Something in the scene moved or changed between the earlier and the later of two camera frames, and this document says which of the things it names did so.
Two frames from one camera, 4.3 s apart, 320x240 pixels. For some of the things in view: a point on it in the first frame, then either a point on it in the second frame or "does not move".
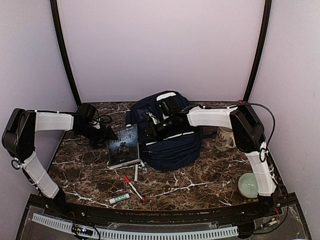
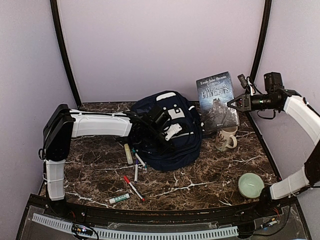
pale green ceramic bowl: x=247 y=185 does not move
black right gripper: x=151 y=130 -> x=246 y=102
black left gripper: x=104 y=137 -> x=164 y=150
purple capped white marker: x=136 y=176 does not move
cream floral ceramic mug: x=225 y=139 does not move
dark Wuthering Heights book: x=124 y=151 -> x=216 y=92
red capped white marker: x=127 y=180 does not move
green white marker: x=114 y=200 does not move
